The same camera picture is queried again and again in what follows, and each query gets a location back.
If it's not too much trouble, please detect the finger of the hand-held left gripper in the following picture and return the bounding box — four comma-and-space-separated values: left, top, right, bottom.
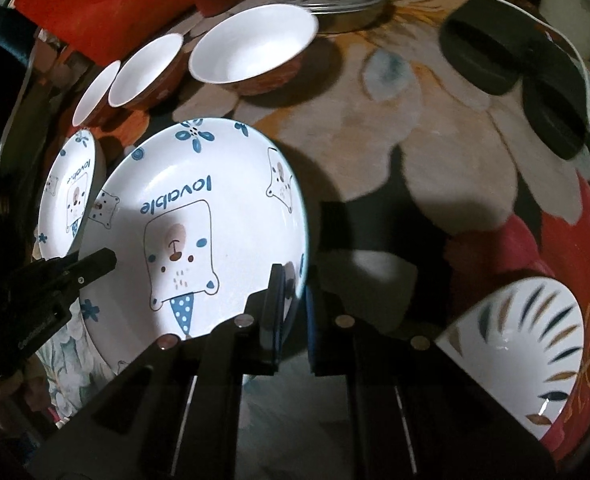
40, 249, 117, 289

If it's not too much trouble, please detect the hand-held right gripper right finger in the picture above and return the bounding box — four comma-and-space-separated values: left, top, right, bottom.
302, 265, 558, 480

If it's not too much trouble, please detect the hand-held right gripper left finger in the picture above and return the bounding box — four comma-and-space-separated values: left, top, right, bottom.
28, 262, 288, 480

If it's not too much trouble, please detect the large bear print plate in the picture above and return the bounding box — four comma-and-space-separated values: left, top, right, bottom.
79, 117, 310, 386

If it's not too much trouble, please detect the red bowl white inside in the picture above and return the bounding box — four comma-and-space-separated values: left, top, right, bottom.
108, 34, 186, 111
72, 60, 122, 128
188, 4, 320, 97

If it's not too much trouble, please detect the small bear print plate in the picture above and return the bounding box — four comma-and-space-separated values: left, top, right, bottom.
35, 129, 107, 261

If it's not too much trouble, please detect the floral printed tablecloth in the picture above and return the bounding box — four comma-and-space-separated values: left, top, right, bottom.
25, 0, 590, 461

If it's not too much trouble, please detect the leaf pattern white bowl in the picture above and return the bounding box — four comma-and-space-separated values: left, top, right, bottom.
435, 277, 586, 441

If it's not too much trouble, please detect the dark teal cloth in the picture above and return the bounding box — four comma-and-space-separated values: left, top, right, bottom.
0, 5, 41, 71

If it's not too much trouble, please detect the red bag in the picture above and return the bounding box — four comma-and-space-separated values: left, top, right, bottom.
15, 0, 201, 63

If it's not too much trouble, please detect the black slipper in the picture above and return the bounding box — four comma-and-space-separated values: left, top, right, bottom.
522, 72, 590, 161
439, 2, 576, 96

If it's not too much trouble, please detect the white cable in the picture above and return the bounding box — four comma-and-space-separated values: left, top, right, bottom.
295, 0, 590, 281

